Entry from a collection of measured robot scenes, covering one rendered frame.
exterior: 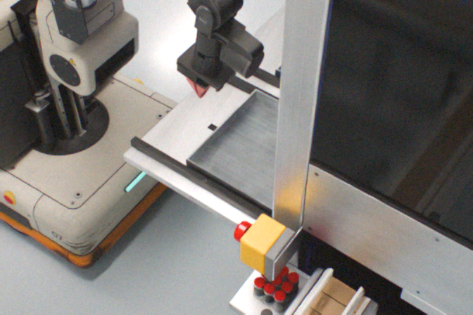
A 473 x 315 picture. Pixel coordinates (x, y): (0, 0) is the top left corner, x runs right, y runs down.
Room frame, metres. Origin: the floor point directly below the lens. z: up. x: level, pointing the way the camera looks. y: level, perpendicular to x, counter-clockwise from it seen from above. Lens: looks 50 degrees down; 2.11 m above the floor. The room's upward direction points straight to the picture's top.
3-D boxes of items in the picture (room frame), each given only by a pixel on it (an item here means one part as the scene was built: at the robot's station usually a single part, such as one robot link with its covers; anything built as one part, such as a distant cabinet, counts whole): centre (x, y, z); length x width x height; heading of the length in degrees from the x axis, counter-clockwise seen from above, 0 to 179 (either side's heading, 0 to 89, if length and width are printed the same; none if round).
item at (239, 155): (0.98, -0.10, 0.90); 0.34 x 0.26 x 0.04; 54
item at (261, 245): (0.70, -0.05, 1.00); 0.08 x 0.07 x 0.07; 54
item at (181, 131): (1.15, -0.14, 0.87); 0.70 x 0.48 x 0.02; 144
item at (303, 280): (0.67, -0.07, 0.87); 0.14 x 0.13 x 0.02; 54
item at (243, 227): (0.73, -0.01, 0.99); 0.04 x 0.04 x 0.04; 54
